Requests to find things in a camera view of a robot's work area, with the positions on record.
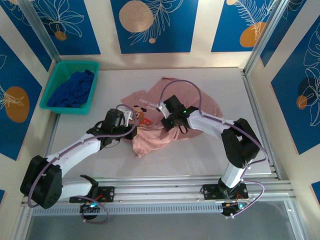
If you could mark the pink t-shirt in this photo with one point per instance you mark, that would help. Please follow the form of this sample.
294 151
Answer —
150 147

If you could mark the teal plastic basket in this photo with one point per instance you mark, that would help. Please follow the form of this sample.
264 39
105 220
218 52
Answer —
62 67

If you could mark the blue cloth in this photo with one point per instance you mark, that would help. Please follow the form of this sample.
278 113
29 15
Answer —
72 90

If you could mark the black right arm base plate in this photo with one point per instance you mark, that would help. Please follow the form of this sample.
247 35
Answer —
210 191

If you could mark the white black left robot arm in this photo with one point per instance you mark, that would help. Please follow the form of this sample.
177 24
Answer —
75 150

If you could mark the blue poster orange circle fern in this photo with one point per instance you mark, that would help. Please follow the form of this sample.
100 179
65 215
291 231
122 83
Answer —
225 30

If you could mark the blue poster beige circle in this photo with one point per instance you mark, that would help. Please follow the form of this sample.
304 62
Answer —
175 37

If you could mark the blue poster white flower drawing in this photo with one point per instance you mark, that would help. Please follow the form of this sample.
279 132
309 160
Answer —
295 125
82 37

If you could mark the blue poster sliver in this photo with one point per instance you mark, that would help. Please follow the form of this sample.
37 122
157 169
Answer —
317 192
2 197

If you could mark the blue poster white line drawing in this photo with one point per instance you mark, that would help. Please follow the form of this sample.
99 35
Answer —
25 25
287 30

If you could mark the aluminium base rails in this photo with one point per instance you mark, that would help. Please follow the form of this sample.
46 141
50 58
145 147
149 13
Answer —
155 192

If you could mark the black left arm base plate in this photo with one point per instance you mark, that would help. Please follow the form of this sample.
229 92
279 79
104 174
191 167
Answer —
108 192

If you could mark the aluminium corner post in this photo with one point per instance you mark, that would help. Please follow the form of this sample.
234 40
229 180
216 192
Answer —
268 30
40 27

